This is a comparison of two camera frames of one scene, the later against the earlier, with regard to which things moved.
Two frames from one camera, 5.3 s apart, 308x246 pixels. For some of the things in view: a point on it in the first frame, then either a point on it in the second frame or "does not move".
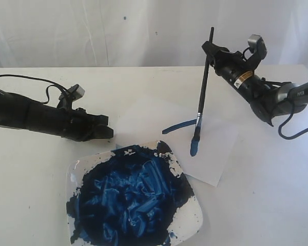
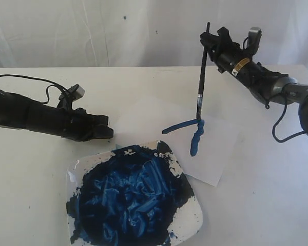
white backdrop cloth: (120, 33) does not move
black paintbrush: (195, 141) → (199, 101)
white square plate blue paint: (137, 196) does not move
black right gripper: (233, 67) → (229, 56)
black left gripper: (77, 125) does not move
